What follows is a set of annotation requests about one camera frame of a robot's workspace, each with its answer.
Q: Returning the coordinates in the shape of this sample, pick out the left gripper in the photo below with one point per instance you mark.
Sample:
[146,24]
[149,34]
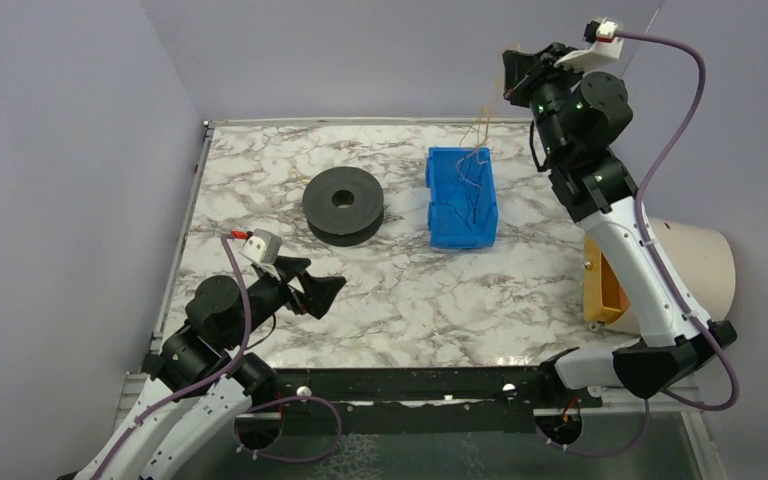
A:
[292,285]

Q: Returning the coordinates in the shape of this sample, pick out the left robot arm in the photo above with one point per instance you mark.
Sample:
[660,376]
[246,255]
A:
[205,373]

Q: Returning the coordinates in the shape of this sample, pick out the white cylindrical container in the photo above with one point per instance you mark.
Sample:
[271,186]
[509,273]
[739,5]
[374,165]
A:
[702,258]

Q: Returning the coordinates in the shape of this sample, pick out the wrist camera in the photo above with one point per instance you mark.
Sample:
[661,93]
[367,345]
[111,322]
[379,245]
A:
[262,247]
[603,46]

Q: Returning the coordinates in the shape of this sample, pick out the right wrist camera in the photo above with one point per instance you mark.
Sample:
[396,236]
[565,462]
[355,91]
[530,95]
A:
[603,46]

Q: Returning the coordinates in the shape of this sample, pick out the black front frame rail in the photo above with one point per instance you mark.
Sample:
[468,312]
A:
[321,401]

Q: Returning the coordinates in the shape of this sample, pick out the black cable spool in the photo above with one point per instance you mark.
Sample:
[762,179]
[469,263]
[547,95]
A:
[343,206]

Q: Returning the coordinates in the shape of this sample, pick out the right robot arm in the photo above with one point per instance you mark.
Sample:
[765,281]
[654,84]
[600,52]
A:
[578,115]

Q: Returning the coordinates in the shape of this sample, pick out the blue plastic bin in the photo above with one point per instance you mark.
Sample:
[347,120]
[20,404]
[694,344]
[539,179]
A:
[463,212]

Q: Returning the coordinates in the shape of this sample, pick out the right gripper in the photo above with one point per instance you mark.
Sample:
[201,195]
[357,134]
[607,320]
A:
[525,76]

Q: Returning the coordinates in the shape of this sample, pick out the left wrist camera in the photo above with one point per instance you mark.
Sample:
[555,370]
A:
[262,247]

